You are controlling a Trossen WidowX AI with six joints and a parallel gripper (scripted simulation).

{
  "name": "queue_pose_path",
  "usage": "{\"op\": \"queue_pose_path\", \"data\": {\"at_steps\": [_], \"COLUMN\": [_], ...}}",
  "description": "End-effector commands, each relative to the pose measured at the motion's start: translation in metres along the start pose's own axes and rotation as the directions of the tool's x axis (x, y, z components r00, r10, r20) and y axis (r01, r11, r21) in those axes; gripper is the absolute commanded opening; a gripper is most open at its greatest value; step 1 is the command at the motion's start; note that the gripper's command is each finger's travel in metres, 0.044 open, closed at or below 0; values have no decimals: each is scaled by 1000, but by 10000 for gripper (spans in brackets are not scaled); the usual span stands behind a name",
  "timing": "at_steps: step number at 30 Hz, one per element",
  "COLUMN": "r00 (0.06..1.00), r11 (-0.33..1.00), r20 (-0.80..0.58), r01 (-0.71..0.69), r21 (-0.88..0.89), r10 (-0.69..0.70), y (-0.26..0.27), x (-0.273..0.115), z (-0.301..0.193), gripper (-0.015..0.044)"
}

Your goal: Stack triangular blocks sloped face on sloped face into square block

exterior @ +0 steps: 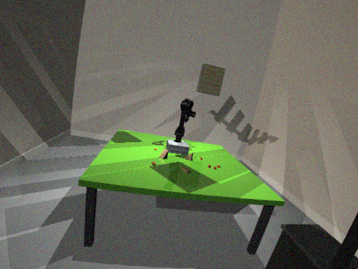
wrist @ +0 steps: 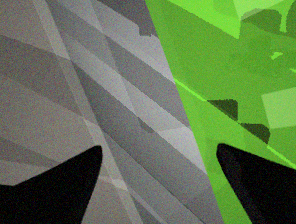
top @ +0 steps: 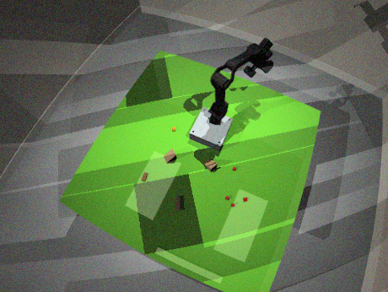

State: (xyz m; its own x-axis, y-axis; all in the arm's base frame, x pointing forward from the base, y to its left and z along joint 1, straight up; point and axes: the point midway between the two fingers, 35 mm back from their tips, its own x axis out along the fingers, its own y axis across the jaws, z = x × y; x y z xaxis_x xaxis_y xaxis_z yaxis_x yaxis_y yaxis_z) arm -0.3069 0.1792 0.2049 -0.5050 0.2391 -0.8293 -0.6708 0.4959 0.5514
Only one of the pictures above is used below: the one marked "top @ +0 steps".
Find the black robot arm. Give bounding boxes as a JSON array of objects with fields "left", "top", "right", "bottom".
[{"left": 208, "top": 38, "right": 274, "bottom": 125}]

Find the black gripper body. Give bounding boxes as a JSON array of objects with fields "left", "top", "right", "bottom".
[{"left": 244, "top": 50, "right": 272, "bottom": 78}]

